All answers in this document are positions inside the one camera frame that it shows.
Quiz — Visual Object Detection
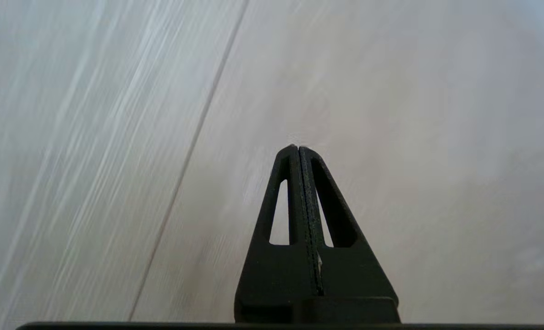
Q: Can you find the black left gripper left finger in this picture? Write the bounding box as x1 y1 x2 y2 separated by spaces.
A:
234 145 318 324

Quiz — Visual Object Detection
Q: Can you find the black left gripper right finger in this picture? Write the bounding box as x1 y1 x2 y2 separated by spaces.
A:
298 146 401 324

